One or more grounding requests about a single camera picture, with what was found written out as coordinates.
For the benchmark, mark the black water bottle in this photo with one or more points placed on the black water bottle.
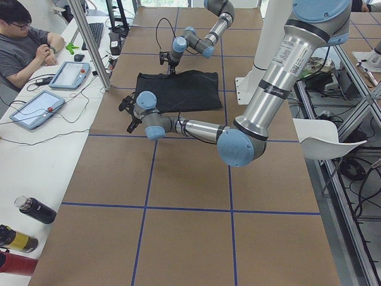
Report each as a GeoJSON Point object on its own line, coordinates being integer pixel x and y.
{"type": "Point", "coordinates": [35, 209]}

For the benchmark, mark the black keyboard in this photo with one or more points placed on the black keyboard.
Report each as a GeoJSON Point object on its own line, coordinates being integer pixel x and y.
{"type": "Point", "coordinates": [97, 30]}

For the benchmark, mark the teach pendant tablet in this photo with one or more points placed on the teach pendant tablet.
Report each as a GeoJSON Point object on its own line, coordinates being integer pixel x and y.
{"type": "Point", "coordinates": [37, 110]}
{"type": "Point", "coordinates": [70, 76]}

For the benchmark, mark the yellow black bottle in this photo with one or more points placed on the yellow black bottle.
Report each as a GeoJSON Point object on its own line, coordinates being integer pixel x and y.
{"type": "Point", "coordinates": [17, 241]}

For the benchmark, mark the near teach pendant tablet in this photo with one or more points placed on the near teach pendant tablet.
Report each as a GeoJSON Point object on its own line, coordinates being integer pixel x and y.
{"type": "Point", "coordinates": [37, 110]}

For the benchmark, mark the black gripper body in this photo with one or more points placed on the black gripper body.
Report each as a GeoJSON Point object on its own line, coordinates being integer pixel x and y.
{"type": "Point", "coordinates": [171, 64]}
{"type": "Point", "coordinates": [134, 121]}

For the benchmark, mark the red bottle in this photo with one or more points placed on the red bottle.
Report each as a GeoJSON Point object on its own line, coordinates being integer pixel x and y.
{"type": "Point", "coordinates": [17, 265]}

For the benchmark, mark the aluminium frame post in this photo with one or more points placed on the aluminium frame post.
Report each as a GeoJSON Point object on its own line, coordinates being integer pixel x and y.
{"type": "Point", "coordinates": [87, 36]}

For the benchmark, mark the white plastic chair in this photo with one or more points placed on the white plastic chair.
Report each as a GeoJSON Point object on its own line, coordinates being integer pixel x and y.
{"type": "Point", "coordinates": [320, 141]}

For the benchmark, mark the black graphic t-shirt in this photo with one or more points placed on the black graphic t-shirt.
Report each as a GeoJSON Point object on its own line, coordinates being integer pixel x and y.
{"type": "Point", "coordinates": [184, 92]}

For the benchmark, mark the green plastic tool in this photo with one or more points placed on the green plastic tool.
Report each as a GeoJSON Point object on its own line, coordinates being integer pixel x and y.
{"type": "Point", "coordinates": [70, 47]}

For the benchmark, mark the black computer mouse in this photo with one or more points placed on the black computer mouse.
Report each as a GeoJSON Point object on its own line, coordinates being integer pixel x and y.
{"type": "Point", "coordinates": [78, 57]}

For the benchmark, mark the far teach pendant tablet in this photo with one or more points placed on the far teach pendant tablet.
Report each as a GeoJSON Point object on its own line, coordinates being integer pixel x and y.
{"type": "Point", "coordinates": [70, 76]}

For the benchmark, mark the seated person grey shirt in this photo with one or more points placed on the seated person grey shirt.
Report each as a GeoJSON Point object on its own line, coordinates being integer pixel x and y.
{"type": "Point", "coordinates": [23, 48]}

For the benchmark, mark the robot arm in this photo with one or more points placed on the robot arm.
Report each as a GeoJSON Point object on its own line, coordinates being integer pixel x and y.
{"type": "Point", "coordinates": [202, 45]}
{"type": "Point", "coordinates": [291, 32]}

